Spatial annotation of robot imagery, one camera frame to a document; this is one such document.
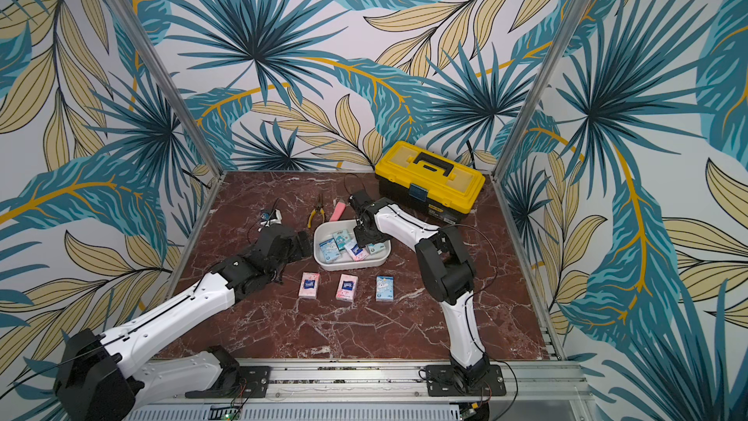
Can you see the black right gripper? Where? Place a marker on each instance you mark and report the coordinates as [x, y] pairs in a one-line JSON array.
[[362, 231]]

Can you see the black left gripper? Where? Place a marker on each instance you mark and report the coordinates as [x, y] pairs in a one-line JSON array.
[[298, 252]]

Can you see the pink Tempo tissue pack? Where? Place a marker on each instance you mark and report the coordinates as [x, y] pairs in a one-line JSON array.
[[309, 285], [356, 252], [346, 290]]

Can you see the blue cartoon tissue pack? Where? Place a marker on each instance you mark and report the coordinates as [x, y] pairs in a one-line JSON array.
[[385, 289]]

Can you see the teal cartoon tissue pack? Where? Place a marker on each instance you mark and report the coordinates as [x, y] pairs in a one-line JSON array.
[[376, 248]]

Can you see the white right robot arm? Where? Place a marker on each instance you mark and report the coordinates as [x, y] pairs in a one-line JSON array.
[[447, 270]]

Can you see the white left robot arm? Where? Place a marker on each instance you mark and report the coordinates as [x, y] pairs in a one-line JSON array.
[[106, 376]]

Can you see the teal cartoon pack in box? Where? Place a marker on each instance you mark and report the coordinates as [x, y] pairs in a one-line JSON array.
[[342, 238]]

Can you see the white plastic storage box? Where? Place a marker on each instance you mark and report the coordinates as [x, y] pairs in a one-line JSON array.
[[344, 261]]

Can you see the pink utility knife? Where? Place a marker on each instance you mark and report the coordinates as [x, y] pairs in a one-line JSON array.
[[338, 211]]

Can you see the yellow black toolbox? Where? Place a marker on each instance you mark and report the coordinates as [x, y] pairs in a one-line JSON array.
[[428, 183]]

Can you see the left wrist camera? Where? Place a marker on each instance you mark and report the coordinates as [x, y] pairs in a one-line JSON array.
[[269, 218]]

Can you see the yellow handled pliers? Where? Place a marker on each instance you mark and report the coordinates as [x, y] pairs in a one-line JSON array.
[[317, 213]]

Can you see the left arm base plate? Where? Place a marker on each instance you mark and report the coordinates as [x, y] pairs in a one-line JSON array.
[[250, 382]]

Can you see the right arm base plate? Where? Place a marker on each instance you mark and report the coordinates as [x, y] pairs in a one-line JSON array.
[[444, 380]]

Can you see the aluminium mounting rail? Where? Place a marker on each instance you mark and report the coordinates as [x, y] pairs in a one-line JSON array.
[[381, 390]]

